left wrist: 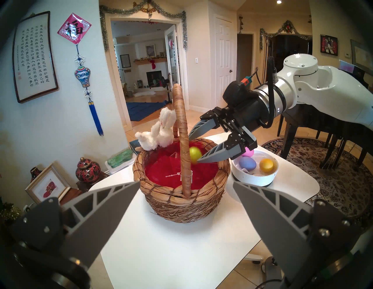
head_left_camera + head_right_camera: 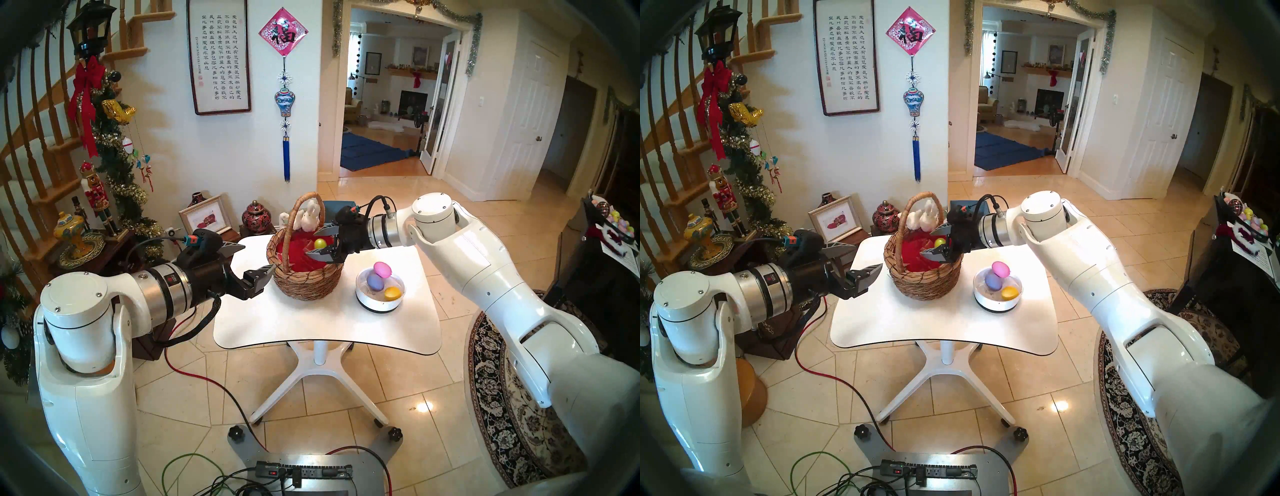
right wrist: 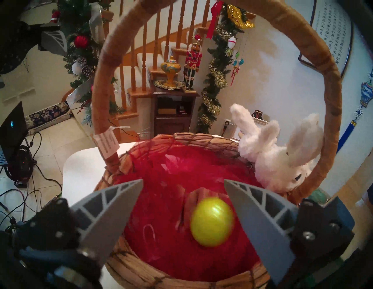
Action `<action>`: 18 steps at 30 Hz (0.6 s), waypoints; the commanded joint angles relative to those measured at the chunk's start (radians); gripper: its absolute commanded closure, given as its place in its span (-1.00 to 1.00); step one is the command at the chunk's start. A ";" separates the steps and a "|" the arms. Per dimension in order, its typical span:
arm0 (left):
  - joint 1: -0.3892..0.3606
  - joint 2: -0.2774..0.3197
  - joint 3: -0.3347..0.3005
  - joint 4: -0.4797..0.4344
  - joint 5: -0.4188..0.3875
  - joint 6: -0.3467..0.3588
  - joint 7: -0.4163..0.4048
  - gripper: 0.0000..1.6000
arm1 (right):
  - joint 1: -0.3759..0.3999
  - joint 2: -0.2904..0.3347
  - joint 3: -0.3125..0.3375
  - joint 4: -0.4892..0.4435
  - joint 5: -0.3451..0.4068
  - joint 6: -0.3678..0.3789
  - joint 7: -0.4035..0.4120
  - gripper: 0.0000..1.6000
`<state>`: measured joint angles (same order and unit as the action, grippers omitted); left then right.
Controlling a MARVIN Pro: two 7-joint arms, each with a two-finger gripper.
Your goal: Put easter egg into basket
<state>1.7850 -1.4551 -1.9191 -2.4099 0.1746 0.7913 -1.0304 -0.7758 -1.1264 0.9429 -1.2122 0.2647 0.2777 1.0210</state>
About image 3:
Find red shredded basket filling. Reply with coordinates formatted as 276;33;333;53
112;140;263;282

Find green tinsel stair garland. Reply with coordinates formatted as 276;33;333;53
197;6;254;134

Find pale green patterned object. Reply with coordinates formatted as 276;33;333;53
310;188;331;204

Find framed Chinese calligraphy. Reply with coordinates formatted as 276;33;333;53
298;0;353;77

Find decorated christmas tree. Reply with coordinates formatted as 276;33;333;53
57;0;126;126

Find wooden staircase railing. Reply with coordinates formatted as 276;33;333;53
99;0;222;137

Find colourful hanging bird ornaments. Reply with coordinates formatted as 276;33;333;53
230;51;244;86

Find yellow cloisonne urn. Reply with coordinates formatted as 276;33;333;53
160;55;182;88

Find ornate decorative plate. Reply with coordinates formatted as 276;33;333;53
154;79;185;90

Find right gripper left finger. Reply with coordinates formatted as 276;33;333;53
17;179;144;267

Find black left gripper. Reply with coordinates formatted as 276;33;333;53
0;20;69;75

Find white plush bunny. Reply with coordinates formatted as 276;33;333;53
230;104;324;193

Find small floral doormat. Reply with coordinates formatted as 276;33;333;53
25;101;73;130

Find wicker basket with handle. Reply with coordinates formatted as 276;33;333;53
91;0;343;289

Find black cable bundle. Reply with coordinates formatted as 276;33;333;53
0;131;63;233

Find gold foil ornament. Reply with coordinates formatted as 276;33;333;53
227;3;255;29

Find dark wood side table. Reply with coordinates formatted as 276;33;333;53
152;87;200;139

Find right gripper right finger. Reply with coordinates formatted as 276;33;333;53
224;179;353;286

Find green glitter easter egg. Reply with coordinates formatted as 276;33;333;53
190;197;235;247

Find red nutcracker figure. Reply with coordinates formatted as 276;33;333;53
184;34;203;94

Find blue vase tassel hanging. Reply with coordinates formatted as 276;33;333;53
337;68;373;155

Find red ribbon bow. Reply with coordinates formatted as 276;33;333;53
206;0;223;40

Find paper basket tag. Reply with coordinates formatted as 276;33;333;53
93;126;130;159

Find black laptop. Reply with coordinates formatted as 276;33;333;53
0;101;29;166

